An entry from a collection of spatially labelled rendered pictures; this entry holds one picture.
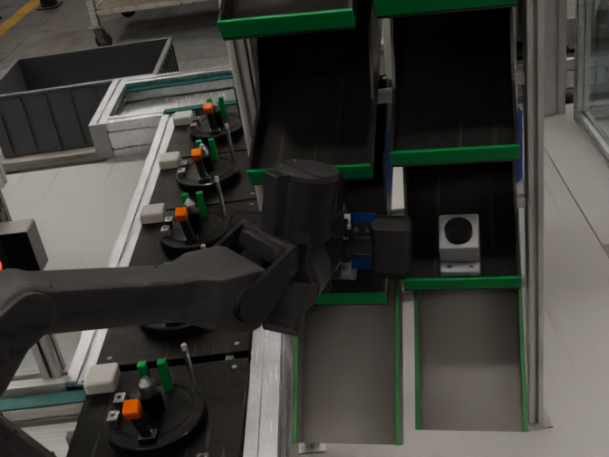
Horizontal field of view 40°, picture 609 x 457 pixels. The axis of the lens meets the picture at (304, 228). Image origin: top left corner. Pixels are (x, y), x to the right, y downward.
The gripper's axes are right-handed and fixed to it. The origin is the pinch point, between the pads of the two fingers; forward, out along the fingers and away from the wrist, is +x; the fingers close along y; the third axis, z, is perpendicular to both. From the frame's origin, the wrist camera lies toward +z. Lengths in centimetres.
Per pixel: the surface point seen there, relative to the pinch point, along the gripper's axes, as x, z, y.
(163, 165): 86, -12, 58
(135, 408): 1.3, -24.2, 25.6
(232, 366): 22.9, -28.3, 20.7
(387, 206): 10.7, 0.0, -4.4
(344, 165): -1.3, 7.3, -2.0
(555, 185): 98, -17, -26
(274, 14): -2.6, 22.5, 4.4
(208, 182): 75, -13, 43
